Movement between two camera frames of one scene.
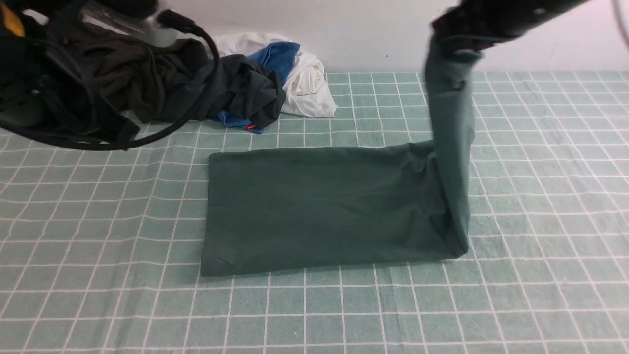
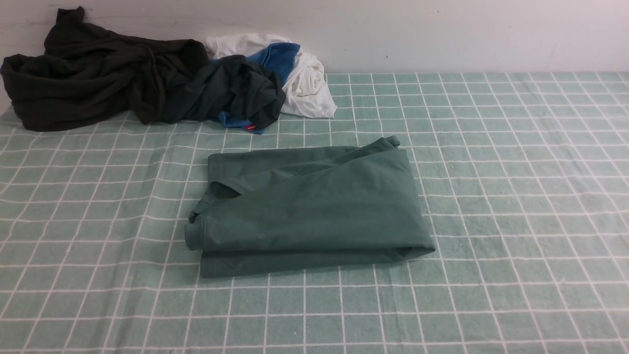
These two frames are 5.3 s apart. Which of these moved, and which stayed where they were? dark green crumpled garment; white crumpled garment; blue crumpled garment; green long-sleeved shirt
Moved: green long-sleeved shirt
Stayed: blue crumpled garment; white crumpled garment; dark green crumpled garment
